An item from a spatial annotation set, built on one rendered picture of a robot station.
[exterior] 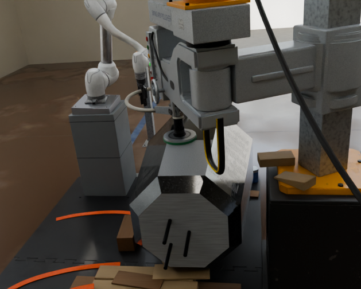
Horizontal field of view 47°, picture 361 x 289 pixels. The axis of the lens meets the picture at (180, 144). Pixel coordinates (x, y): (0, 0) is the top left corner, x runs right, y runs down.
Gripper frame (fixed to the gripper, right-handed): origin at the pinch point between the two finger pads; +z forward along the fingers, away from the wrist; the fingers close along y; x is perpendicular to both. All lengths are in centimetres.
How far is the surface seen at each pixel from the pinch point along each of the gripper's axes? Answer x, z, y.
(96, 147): -43, 36, -16
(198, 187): -40, -5, 141
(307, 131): 21, -25, 158
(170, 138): -25, -7, 87
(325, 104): 17, -45, 171
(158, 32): -27, -75, 89
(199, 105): -42, -55, 150
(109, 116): -29.3, 7.9, -7.6
